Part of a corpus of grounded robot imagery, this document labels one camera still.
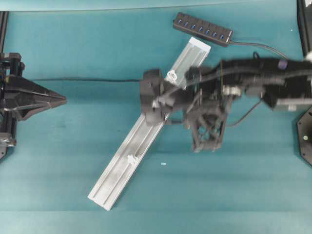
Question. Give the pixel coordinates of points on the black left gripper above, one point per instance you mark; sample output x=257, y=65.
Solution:
x=13, y=87

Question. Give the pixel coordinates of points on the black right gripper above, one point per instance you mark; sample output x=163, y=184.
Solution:
x=206, y=116

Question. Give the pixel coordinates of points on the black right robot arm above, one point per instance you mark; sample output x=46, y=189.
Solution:
x=279, y=83

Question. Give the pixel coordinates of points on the black USB hub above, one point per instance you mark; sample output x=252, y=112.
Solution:
x=202, y=29

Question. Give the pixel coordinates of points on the silver aluminium rail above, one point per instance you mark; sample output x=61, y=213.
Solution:
x=133, y=149

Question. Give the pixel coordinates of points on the black table frame rail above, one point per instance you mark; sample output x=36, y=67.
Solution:
x=3, y=26

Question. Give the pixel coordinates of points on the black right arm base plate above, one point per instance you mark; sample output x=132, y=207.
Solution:
x=304, y=129

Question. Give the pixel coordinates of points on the black camera stand frame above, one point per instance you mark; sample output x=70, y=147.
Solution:
x=304, y=20

